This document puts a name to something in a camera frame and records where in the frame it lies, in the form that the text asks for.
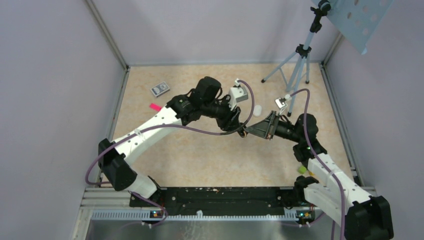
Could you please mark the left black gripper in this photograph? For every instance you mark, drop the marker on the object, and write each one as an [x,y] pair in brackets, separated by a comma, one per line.
[230,122]

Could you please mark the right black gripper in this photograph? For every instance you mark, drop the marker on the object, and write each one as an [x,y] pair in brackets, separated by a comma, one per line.
[261,129]

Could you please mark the small black case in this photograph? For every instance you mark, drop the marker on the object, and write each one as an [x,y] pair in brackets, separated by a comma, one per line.
[242,133]

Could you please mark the white earbud charging case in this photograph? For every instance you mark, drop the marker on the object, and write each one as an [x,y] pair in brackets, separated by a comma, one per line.
[257,110]

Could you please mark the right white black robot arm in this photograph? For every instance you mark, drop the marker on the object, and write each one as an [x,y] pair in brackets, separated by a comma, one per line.
[360,215]

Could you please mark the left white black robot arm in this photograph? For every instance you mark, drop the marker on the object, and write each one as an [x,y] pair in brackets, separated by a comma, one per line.
[203,110]

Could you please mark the green cube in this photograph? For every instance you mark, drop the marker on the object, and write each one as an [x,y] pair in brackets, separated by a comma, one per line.
[302,170]

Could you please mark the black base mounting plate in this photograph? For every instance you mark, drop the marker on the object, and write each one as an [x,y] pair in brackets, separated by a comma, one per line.
[233,201]

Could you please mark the grey playing card box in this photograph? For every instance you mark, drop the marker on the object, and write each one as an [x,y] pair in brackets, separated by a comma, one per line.
[160,89]

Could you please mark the pink rectangular block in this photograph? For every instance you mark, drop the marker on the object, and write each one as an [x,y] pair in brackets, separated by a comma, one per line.
[155,107]

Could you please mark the perforated grey metal plate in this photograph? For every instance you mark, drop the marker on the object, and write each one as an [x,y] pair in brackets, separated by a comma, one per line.
[356,20]

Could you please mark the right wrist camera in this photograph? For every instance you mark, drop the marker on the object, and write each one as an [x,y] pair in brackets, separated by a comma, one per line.
[281,103]

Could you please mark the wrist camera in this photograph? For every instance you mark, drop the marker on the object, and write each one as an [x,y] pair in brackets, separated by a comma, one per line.
[237,94]
[281,103]

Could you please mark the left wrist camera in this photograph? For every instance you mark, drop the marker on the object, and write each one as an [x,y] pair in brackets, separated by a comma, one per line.
[237,94]

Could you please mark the grey camera tripod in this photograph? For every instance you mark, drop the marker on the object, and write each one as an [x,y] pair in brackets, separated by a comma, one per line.
[302,66]

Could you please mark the white cable duct rail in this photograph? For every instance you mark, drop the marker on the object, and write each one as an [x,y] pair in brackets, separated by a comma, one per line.
[147,215]

